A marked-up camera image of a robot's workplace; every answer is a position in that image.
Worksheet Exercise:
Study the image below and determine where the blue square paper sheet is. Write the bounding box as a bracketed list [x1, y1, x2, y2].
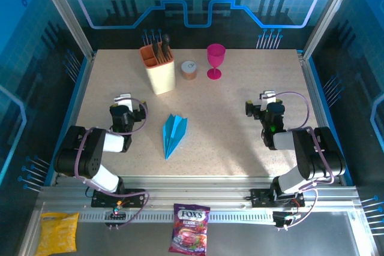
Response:
[162, 113, 189, 161]

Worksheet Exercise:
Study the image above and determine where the cream utensil holder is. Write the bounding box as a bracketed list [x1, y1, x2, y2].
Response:
[139, 44, 176, 95]

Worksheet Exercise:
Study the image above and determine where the blue table edge strip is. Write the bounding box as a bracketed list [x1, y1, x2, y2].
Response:
[307, 56, 354, 186]
[44, 56, 91, 186]

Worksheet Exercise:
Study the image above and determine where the pink plastic goblet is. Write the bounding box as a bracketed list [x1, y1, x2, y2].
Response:
[206, 43, 226, 81]

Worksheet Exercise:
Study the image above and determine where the small round wooden tin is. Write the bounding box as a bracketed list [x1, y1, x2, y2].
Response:
[180, 61, 199, 81]

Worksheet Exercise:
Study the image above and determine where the black round-ended utensil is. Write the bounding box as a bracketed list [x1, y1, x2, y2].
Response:
[161, 34, 172, 59]

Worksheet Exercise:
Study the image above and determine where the small control board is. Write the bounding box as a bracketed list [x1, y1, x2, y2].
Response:
[104, 207, 127, 230]
[272, 210, 301, 231]

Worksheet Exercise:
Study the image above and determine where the purple Fox's candy bag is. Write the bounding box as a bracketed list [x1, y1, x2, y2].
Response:
[168, 203, 211, 254]

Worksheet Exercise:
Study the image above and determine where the yellow snack bag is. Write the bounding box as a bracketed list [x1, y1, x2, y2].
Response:
[35, 212, 80, 254]

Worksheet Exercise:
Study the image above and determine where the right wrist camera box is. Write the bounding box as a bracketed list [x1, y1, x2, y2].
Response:
[259, 90, 277, 110]

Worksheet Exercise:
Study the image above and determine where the aluminium table side rail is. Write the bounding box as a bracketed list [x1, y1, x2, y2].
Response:
[55, 52, 97, 185]
[296, 50, 344, 186]

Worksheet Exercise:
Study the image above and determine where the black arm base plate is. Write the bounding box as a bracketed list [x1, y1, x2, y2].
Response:
[250, 188, 306, 209]
[91, 188, 146, 209]

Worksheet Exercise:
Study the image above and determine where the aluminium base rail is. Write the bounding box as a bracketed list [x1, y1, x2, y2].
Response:
[37, 174, 361, 213]

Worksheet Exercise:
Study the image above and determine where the slotted grey cable duct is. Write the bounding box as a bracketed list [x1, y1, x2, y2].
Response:
[78, 210, 275, 223]

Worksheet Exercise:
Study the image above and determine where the aluminium frame post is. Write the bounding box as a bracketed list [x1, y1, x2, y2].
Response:
[302, 0, 361, 61]
[32, 0, 97, 61]

